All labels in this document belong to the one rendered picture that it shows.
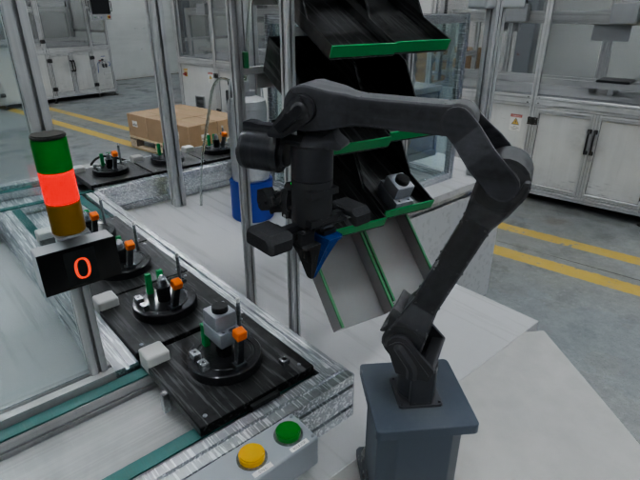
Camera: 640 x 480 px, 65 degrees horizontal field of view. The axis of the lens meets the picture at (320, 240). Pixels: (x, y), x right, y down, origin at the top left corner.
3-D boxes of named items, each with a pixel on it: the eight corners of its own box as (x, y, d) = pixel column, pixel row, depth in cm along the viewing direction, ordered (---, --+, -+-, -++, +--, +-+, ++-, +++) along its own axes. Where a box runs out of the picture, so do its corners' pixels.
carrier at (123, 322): (240, 316, 113) (236, 268, 108) (137, 361, 99) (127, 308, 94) (189, 276, 130) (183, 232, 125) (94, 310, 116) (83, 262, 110)
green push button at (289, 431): (306, 439, 81) (305, 430, 80) (286, 452, 79) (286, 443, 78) (290, 425, 84) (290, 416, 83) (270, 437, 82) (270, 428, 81)
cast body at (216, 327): (242, 340, 93) (239, 308, 90) (221, 350, 90) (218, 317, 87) (218, 321, 99) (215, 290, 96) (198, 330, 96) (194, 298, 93)
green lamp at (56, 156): (77, 170, 76) (70, 138, 74) (42, 176, 73) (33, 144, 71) (67, 163, 80) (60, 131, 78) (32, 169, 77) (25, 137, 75)
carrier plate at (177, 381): (313, 373, 96) (313, 364, 95) (201, 437, 82) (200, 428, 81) (244, 319, 112) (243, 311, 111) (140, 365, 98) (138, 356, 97)
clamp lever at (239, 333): (247, 362, 91) (248, 330, 87) (237, 367, 90) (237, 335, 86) (235, 350, 94) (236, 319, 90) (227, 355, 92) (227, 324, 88)
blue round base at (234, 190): (282, 216, 190) (281, 178, 184) (248, 227, 181) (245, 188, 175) (258, 205, 201) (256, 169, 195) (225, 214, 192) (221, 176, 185)
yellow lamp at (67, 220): (90, 230, 80) (84, 201, 78) (57, 239, 77) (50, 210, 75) (80, 221, 84) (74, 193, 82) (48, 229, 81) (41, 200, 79)
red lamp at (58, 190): (84, 201, 78) (78, 170, 76) (50, 209, 75) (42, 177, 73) (73, 192, 82) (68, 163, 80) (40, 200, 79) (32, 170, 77)
